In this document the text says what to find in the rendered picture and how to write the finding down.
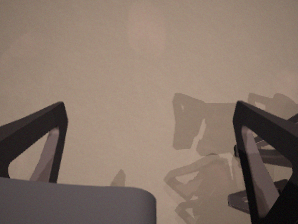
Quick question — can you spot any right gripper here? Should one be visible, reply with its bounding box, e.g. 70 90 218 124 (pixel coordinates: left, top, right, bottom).
228 113 298 215

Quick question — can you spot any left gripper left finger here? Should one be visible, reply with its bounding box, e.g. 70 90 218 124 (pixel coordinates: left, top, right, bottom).
0 102 68 183

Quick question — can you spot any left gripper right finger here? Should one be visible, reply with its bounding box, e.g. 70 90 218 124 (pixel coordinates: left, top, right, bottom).
233 101 298 224

